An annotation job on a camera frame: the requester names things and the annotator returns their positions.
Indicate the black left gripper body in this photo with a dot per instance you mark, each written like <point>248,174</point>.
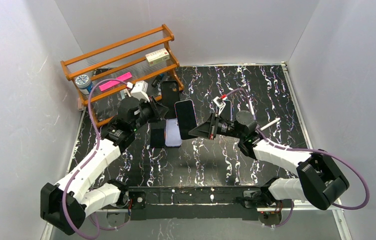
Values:
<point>151,110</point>

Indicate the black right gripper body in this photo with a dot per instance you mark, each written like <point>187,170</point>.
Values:
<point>213,126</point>

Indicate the black smartphone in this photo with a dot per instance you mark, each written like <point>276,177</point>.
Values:
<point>186,117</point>
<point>157,135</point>
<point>227,110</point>

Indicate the lavender phone case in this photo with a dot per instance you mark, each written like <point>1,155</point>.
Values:
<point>172,134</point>

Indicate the black phone case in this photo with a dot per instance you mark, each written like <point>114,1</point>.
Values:
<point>170,95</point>

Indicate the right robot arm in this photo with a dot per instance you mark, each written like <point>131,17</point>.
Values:
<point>318,179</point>

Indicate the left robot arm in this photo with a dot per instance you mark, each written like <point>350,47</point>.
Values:
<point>67,203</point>

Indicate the dark marker pen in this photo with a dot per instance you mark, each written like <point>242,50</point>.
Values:
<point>157,80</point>

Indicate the white pen with purple tip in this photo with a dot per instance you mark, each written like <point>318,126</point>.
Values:
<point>251,108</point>

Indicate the white marker pen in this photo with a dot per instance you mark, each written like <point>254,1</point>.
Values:
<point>275,121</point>

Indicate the pink flat bar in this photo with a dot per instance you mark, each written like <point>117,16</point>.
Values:
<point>115,81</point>

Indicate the orange wooden shelf rack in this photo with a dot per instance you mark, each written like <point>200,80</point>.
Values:
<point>127,57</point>

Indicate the white small box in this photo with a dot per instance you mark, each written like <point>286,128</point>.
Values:
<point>157,56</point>

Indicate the blue white jar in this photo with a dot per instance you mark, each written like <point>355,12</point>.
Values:
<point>84,83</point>

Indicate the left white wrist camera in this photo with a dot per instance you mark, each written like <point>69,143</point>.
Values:
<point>138,90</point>

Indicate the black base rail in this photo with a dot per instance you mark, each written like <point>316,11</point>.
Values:
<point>211,202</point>

